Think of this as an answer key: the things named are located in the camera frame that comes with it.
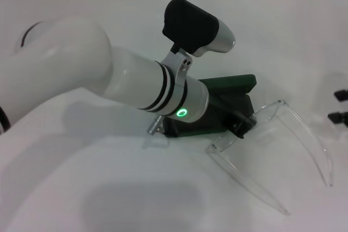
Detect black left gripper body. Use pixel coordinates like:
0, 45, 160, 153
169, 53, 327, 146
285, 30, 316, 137
200, 92, 241, 134

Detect clear transparent glasses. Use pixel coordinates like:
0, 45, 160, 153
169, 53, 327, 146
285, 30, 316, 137
205, 98, 335, 215

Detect green glasses case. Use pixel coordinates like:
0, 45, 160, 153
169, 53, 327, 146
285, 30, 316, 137
163, 73, 258, 139

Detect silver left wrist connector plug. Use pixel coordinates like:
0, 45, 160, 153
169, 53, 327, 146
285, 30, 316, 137
147, 115, 165, 135

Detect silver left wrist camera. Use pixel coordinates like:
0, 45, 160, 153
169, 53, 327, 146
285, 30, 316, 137
160, 0, 237, 80

